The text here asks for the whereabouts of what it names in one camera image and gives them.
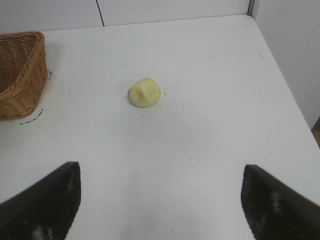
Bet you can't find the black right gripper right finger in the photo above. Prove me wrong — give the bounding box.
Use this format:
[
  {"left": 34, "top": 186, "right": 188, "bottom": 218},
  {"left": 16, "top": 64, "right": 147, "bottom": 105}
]
[{"left": 240, "top": 164, "right": 320, "bottom": 240}]

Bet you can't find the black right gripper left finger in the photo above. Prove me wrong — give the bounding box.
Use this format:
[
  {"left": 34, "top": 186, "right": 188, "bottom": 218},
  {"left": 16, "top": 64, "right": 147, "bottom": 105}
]
[{"left": 0, "top": 161, "right": 82, "bottom": 240}]

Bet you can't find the pale yellow egg yolk pastry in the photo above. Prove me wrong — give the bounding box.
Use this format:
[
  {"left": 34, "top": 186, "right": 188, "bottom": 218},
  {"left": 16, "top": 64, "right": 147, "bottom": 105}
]
[{"left": 127, "top": 77, "right": 162, "bottom": 109}]

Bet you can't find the woven wicker basket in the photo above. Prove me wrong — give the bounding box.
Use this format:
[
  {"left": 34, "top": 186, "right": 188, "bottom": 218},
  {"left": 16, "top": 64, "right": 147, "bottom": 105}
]
[{"left": 0, "top": 31, "right": 49, "bottom": 122}]

